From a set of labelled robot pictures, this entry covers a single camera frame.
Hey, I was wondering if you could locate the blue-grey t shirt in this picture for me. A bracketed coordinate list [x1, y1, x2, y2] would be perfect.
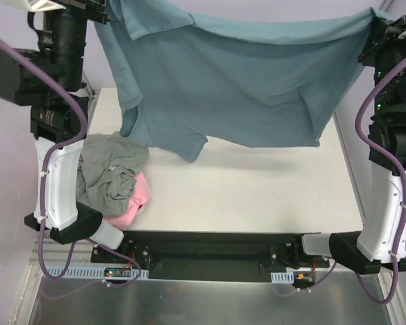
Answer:
[95, 1, 388, 162]

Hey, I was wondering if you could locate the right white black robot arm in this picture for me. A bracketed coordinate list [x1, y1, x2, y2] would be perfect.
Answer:
[290, 15, 406, 275]

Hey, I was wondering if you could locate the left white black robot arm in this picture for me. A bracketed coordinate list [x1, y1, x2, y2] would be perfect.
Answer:
[0, 1, 130, 263]

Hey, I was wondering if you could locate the grey t shirt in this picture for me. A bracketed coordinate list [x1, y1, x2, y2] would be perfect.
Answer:
[76, 133, 150, 217]

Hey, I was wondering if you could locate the pink t shirt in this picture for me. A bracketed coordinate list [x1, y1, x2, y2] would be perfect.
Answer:
[104, 172, 152, 230]

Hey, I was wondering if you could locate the right aluminium frame post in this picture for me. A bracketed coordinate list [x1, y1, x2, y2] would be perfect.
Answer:
[379, 0, 396, 12]

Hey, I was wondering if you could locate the aluminium frame post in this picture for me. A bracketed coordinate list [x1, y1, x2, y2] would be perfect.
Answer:
[379, 0, 396, 12]
[82, 72, 99, 116]

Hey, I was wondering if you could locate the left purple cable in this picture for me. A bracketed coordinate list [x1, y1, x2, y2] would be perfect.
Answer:
[0, 26, 143, 299]

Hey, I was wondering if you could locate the left aluminium frame post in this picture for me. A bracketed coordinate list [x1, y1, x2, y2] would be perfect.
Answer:
[82, 72, 99, 116]

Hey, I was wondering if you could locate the right slotted cable duct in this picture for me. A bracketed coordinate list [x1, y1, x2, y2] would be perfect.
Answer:
[271, 271, 294, 284]

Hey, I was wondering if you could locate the slotted cable duct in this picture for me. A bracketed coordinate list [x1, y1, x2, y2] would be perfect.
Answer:
[62, 266, 149, 281]
[271, 271, 294, 284]

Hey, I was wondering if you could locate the left slotted cable duct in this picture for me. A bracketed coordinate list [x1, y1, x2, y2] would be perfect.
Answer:
[62, 266, 149, 281]

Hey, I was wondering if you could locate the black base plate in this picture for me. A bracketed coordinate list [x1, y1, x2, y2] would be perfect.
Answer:
[91, 231, 330, 282]

